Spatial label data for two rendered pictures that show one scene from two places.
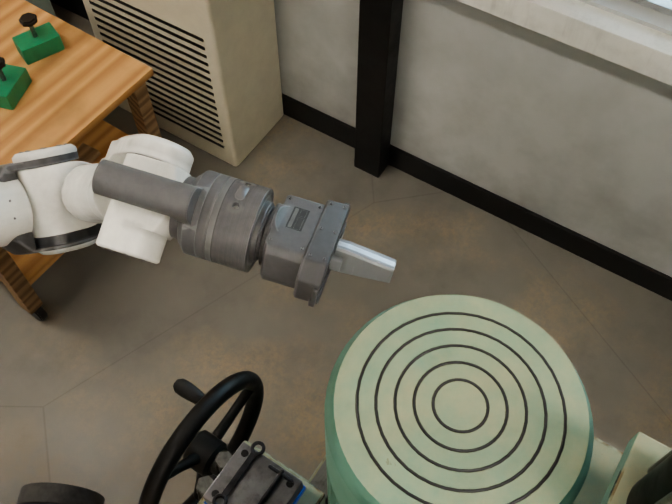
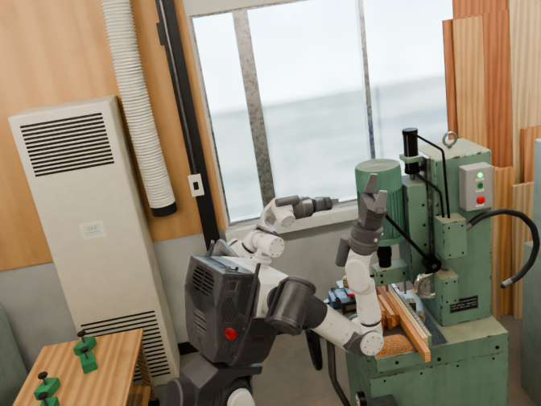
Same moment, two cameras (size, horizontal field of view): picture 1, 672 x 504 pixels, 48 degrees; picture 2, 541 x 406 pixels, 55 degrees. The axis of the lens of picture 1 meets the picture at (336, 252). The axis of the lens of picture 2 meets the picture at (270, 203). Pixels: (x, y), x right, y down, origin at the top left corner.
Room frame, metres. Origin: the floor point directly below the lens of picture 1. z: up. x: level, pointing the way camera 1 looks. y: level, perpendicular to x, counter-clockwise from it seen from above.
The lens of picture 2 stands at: (-1.08, 1.41, 2.11)
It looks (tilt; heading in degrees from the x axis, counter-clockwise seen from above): 20 degrees down; 323
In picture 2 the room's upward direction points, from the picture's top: 9 degrees counter-clockwise
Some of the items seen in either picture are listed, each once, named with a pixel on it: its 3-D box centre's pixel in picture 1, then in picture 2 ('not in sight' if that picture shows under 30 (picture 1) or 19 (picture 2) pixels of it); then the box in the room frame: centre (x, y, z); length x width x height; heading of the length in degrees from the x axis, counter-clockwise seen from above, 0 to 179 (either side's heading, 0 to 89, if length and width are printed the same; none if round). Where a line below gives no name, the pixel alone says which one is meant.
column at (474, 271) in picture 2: not in sight; (452, 233); (0.02, -0.33, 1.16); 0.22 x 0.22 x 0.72; 57
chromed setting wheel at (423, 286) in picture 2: not in sight; (428, 284); (0.00, -0.12, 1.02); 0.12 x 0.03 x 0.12; 57
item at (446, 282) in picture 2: not in sight; (445, 286); (-0.06, -0.15, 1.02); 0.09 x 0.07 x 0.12; 147
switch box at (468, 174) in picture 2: not in sight; (475, 186); (-0.12, -0.27, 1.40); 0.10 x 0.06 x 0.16; 57
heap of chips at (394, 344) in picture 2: not in sight; (391, 342); (-0.03, 0.16, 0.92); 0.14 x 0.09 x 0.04; 57
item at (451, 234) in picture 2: not in sight; (451, 236); (-0.07, -0.18, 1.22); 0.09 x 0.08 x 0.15; 57
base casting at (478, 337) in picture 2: not in sight; (417, 325); (0.11, -0.18, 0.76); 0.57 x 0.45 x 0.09; 57
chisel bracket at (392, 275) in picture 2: not in sight; (390, 274); (0.16, -0.10, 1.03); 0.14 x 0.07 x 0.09; 57
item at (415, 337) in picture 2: not in sight; (400, 316); (0.05, 0.00, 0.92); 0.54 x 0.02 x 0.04; 147
